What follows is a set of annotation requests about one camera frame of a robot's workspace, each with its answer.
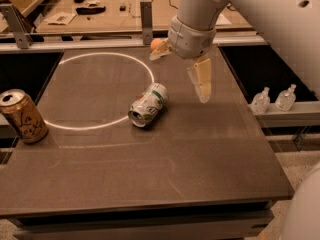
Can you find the clear small bottle left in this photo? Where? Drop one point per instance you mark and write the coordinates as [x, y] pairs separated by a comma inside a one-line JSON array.
[[260, 102]]

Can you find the metal bracket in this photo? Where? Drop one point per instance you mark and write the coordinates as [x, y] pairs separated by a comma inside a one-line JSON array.
[[146, 21], [18, 25]]

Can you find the metal bracket left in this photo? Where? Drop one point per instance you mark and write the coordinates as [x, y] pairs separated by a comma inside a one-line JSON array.
[[18, 25]]

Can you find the black device on desk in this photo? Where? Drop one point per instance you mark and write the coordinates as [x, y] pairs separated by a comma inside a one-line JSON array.
[[90, 10]]

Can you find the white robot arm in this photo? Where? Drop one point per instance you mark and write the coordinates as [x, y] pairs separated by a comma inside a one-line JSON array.
[[291, 27]]

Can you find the wooden background desk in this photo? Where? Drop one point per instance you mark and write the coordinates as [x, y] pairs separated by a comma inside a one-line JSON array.
[[112, 19]]

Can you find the white paper sheet left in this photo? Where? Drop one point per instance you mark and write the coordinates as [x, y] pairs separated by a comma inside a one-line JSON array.
[[60, 18]]

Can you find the small black box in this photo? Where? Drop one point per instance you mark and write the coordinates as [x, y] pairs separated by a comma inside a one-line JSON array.
[[122, 8]]

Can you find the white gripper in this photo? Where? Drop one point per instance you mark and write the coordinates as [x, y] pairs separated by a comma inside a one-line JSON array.
[[190, 41]]

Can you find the white paper card right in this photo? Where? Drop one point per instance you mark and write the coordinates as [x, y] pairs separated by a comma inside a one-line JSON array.
[[222, 20]]

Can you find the gold LaCroix can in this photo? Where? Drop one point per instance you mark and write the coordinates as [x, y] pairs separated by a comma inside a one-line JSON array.
[[22, 114]]

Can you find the clear small bottle right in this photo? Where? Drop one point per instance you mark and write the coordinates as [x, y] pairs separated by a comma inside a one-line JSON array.
[[286, 99]]

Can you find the orange ball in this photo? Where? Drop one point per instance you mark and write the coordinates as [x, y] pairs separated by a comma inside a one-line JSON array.
[[155, 43]]

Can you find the metal bracket middle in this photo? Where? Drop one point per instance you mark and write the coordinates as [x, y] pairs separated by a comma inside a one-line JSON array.
[[146, 21]]

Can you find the clear small bottle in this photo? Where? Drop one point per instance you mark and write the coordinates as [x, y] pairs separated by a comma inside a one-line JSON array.
[[260, 102], [286, 99]]

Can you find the white green 7up can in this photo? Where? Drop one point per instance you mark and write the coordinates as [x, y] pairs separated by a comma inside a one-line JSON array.
[[145, 108]]

